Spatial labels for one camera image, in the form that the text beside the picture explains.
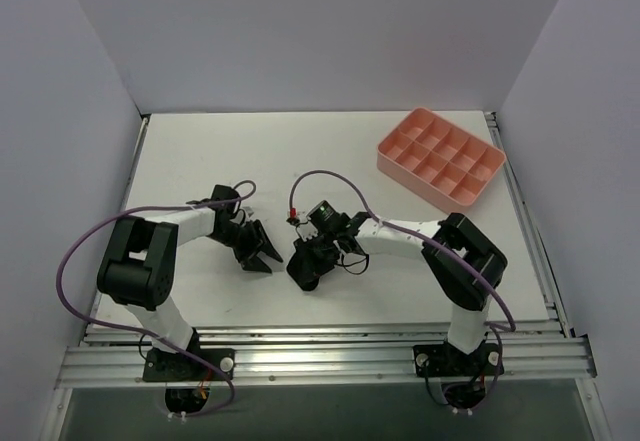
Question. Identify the black underwear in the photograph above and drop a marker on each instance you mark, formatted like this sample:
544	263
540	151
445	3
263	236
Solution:
304	270

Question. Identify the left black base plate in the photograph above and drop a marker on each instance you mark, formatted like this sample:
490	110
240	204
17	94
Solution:
161	366

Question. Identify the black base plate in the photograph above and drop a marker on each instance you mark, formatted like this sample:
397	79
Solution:
437	360
161	366

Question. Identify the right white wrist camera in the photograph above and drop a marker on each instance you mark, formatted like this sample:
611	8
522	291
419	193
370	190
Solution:
304	228

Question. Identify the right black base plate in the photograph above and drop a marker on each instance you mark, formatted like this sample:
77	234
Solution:
437	360

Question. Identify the pink compartment tray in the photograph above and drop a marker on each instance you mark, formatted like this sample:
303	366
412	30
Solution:
439	161

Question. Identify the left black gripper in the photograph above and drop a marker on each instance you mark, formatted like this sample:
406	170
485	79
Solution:
248	241

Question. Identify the aluminium mounting rail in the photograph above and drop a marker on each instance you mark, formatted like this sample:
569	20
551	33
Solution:
356	354

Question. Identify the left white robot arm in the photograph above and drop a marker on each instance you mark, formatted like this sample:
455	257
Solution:
139	264

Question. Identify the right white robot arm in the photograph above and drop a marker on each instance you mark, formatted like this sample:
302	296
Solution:
467	266

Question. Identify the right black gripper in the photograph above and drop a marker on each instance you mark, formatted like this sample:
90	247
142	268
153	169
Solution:
316	253

